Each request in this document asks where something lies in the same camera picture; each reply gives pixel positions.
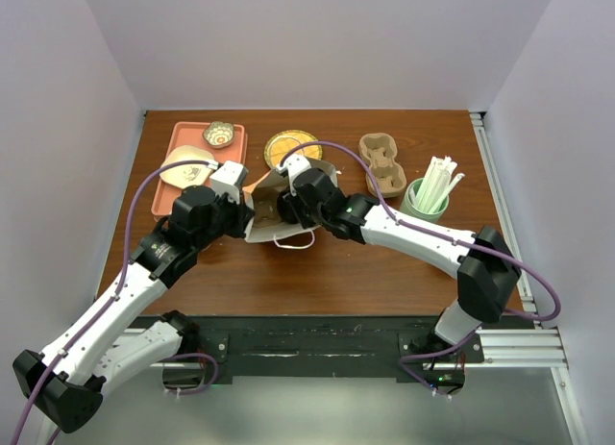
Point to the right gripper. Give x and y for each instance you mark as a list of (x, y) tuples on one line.
[(295, 198)]

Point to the cream square plate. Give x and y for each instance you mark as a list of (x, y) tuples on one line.
[(187, 174)]

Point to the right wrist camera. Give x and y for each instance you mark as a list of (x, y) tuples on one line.
[(293, 166)]

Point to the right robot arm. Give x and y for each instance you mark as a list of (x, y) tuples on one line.
[(479, 262)]

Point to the yellow woven coaster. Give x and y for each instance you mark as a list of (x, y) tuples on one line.
[(286, 141)]

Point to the brown paper bag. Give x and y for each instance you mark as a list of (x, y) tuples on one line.
[(280, 231)]

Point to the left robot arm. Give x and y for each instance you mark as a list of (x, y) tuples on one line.
[(65, 380)]

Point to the small patterned dish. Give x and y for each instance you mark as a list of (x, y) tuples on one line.
[(219, 134)]

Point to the green straw holder cup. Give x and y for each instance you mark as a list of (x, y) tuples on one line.
[(432, 215)]

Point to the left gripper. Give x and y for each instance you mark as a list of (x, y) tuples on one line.
[(242, 214)]

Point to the aluminium rail frame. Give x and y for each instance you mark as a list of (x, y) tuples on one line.
[(535, 347)]

